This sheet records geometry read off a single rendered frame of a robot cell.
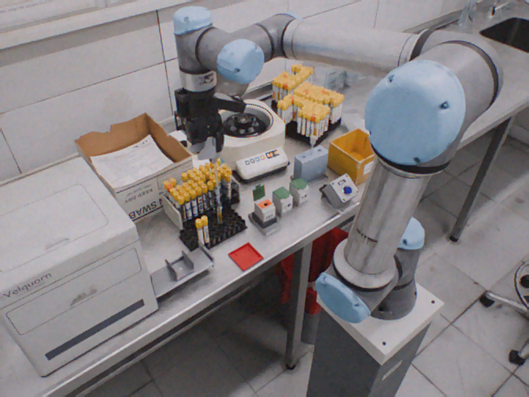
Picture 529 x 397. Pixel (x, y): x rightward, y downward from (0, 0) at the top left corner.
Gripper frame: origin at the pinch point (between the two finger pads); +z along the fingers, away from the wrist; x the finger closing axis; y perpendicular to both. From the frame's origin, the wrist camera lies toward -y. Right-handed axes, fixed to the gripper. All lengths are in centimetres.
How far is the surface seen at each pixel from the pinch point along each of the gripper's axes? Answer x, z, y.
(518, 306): 55, 104, -117
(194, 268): 10.8, 21.1, 14.2
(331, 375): 41, 56, -8
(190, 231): -2.7, 23.6, 7.7
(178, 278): 11.3, 20.9, 19.1
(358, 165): 9.6, 17.0, -43.6
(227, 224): 1.3, 23.7, -1.8
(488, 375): 64, 114, -85
